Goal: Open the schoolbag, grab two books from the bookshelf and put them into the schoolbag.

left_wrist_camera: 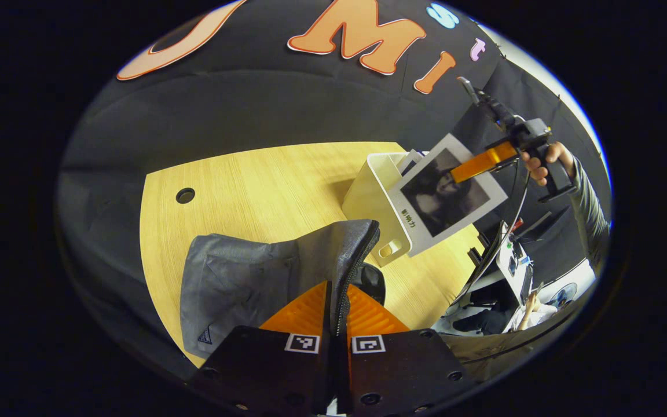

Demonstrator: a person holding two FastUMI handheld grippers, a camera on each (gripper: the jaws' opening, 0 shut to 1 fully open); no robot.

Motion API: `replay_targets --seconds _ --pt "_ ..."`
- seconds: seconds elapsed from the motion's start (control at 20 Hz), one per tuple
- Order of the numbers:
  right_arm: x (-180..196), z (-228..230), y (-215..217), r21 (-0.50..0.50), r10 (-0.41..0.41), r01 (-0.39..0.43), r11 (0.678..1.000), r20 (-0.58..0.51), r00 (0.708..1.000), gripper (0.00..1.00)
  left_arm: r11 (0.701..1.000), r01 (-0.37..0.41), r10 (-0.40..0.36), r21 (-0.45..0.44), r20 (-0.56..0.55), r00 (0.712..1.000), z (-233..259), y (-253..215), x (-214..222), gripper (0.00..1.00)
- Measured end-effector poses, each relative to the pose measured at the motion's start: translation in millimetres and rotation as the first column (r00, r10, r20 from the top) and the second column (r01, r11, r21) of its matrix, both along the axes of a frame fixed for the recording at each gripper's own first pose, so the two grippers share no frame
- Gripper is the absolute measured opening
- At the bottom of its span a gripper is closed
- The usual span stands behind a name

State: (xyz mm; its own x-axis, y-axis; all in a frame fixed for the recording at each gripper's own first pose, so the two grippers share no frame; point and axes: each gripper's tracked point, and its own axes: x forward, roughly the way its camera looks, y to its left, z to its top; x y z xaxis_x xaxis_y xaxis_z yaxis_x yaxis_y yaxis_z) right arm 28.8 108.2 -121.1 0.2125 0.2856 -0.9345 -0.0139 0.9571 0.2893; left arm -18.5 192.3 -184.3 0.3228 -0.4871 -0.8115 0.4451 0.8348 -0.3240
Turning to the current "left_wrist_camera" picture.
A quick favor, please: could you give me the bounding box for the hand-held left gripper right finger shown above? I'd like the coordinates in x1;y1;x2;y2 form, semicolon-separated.
338;283;480;417

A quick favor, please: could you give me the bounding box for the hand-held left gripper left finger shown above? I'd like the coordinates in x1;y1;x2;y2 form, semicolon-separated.
185;280;333;417

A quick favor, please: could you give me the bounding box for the white portrait cover book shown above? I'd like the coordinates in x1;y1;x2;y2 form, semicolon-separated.
388;133;510;258

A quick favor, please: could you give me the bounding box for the grey schoolbag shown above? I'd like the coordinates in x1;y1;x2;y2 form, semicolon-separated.
180;219;387;361

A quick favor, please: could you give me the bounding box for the white bookshelf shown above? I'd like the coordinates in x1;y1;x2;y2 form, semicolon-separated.
342;151;428;268

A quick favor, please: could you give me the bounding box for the cluttered white desk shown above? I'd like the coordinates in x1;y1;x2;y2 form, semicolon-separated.
493;220;537;308

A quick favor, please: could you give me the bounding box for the black backdrop cloth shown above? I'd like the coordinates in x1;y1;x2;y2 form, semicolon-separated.
56;0;612;383

